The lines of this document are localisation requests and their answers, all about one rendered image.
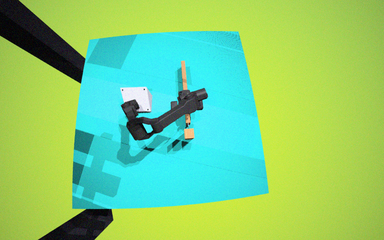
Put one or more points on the brown wooden board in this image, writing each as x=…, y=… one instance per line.
x=184, y=84

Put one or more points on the brown wooden post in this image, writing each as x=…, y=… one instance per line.
x=189, y=133

